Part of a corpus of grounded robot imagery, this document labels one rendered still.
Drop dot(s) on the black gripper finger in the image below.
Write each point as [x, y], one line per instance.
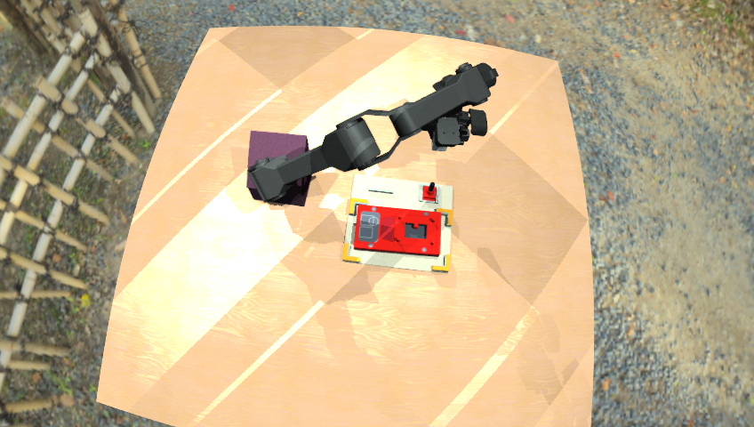
[430, 130]

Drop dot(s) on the cream flat base plate with orange corner brackets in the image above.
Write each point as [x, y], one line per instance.
[405, 194]

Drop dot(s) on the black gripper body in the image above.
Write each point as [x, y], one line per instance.
[477, 120]

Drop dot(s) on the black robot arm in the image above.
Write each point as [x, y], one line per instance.
[352, 145]

